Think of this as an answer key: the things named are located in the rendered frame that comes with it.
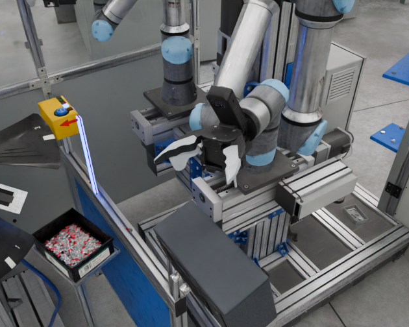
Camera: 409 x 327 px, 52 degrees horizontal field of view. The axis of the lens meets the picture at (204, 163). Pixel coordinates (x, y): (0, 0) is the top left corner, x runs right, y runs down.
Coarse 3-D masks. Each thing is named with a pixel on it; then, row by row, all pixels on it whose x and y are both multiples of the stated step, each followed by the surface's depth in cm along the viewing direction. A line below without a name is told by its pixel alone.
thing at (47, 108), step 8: (40, 104) 160; (48, 104) 160; (56, 104) 160; (40, 112) 163; (48, 112) 155; (72, 112) 155; (48, 120) 156; (56, 120) 152; (64, 120) 154; (56, 128) 154; (64, 128) 156; (72, 128) 158; (56, 136) 156; (64, 136) 158
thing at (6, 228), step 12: (0, 228) 121; (12, 228) 124; (0, 240) 119; (12, 240) 122; (24, 240) 124; (0, 252) 117; (12, 252) 120; (24, 252) 122; (0, 264) 116; (0, 276) 115
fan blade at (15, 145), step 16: (16, 128) 127; (48, 128) 130; (0, 144) 121; (16, 144) 122; (32, 144) 124; (48, 144) 126; (0, 160) 117; (16, 160) 119; (32, 160) 121; (48, 160) 123
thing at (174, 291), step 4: (168, 260) 109; (168, 264) 110; (168, 268) 112; (172, 268) 109; (168, 272) 113; (172, 272) 110; (168, 276) 115; (172, 280) 113; (180, 280) 114; (172, 284) 114; (176, 284) 114; (180, 284) 115; (172, 288) 116; (176, 288) 115; (172, 292) 117; (176, 292) 116; (180, 292) 117; (172, 296) 119; (176, 296) 117; (180, 296) 119
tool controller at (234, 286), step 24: (168, 216) 92; (192, 216) 90; (168, 240) 87; (192, 240) 86; (216, 240) 85; (192, 264) 82; (216, 264) 81; (240, 264) 80; (192, 288) 88; (216, 288) 78; (240, 288) 77; (264, 288) 78; (216, 312) 77; (240, 312) 78; (264, 312) 85
